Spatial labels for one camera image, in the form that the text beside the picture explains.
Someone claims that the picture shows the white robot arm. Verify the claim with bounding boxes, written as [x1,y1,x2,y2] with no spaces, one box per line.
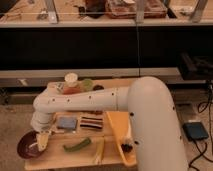
[31,76,188,171]

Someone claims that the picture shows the yellow plastic tray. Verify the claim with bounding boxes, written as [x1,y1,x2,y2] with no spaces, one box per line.
[106,111,137,167]

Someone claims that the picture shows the dark brush in tray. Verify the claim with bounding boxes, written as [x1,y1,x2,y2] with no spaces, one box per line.
[120,128,134,154]

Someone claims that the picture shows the dark red bowl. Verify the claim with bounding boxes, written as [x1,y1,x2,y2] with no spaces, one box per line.
[17,131,43,159]

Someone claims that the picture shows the blue sponge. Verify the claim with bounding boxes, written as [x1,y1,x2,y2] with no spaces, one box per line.
[56,117,77,130]

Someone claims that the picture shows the green chili pepper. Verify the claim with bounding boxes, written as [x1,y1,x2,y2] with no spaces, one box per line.
[63,137,91,152]

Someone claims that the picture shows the striped cloth coaster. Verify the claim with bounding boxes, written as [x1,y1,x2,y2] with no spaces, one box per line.
[80,116,103,130]

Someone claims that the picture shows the orange bowl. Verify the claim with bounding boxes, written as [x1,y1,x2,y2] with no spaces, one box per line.
[63,87,81,95]

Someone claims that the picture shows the white paper cup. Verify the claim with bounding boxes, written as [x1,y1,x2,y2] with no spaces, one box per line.
[64,73,78,87]

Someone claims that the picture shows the green cup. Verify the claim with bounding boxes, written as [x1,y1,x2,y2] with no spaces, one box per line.
[81,78,93,92]

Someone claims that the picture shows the dark metal cup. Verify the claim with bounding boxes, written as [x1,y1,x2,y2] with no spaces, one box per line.
[93,85,104,91]

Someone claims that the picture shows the black foot pedal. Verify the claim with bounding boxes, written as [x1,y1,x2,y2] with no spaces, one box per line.
[183,122,209,141]

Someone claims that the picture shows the black cable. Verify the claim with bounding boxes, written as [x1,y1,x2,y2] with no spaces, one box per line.
[188,79,213,171]

